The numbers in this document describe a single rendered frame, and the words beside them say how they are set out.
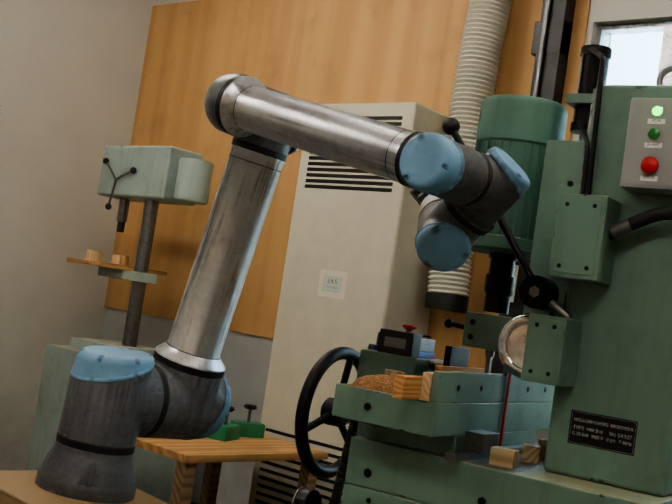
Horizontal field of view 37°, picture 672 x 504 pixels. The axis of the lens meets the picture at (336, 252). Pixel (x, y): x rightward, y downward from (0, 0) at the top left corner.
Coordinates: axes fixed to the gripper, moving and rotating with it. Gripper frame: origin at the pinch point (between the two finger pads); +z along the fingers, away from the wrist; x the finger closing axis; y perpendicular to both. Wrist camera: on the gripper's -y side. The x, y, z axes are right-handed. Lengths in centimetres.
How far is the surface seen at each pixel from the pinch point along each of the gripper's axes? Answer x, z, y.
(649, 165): -31.9, -20.1, -14.6
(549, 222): -10.0, -7.1, -16.6
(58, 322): 242, 217, 12
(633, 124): -33.9, -14.1, -9.1
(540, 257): -4.7, -10.0, -20.0
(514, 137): -14.2, 3.2, -2.0
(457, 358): 22.6, -8.6, -27.1
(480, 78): 9, 167, -23
